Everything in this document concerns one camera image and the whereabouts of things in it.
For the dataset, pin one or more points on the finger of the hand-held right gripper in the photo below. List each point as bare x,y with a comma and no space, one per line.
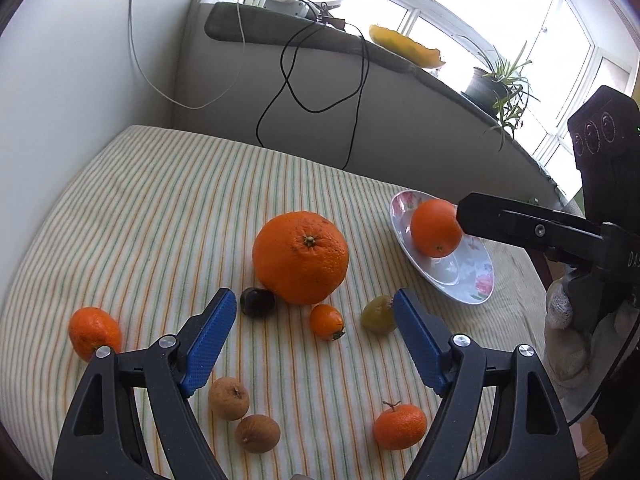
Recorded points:
500,222

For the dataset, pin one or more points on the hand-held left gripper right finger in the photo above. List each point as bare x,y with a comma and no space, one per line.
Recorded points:
417,340

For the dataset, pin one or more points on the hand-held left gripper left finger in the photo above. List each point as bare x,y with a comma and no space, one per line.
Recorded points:
210,345

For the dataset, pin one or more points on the yellow-green fruit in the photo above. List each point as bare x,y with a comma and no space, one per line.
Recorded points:
377,315

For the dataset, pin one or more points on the brown longan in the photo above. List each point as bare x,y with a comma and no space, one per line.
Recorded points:
228,398
257,433

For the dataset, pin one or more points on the floral white plate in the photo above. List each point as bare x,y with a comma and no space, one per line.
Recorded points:
465,275

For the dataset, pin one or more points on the medium orange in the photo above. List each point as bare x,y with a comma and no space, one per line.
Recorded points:
432,230

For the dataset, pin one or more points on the tangerine with stem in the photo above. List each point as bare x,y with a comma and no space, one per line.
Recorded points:
400,427

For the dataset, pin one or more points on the rough tangerine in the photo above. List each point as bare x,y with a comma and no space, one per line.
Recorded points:
92,332

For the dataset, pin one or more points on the large orange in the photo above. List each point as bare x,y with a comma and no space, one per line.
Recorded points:
300,260

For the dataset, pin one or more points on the person's right hand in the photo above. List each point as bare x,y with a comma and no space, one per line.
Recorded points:
562,310

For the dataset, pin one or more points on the dark brown chestnut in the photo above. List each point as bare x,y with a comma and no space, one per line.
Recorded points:
257,301

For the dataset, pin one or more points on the small kumquat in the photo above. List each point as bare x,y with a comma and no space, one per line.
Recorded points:
325,321

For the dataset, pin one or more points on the potted green plant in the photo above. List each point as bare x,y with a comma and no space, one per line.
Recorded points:
482,85

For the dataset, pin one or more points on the striped blanket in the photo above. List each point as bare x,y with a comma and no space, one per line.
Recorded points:
175,210

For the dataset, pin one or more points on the yellow dish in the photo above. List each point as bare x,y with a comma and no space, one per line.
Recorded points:
400,42

